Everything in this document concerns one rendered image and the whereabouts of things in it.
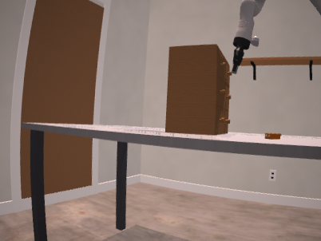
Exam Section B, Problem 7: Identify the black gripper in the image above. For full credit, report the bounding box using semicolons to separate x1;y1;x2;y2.
232;37;251;74

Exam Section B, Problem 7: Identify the dark brown drawer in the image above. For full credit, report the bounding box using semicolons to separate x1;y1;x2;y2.
224;59;232;86
215;106;224;133
217;48;226;79
223;109;230;132
216;76;225;106
224;84;231;109

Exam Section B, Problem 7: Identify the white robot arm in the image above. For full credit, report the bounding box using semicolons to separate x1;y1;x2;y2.
235;0;321;46

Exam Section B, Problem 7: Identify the brown wooden chest of drawers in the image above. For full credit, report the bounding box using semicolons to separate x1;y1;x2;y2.
165;44;229;136

